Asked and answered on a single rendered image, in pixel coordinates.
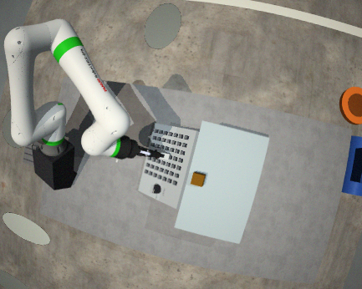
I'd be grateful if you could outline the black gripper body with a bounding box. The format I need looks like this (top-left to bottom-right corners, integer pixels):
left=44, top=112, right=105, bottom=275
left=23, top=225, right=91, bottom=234
left=127, top=139, right=146, bottom=159

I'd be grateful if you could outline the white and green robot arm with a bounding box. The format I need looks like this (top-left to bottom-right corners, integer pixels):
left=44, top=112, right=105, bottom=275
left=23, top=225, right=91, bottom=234
left=4, top=19, right=131, bottom=163

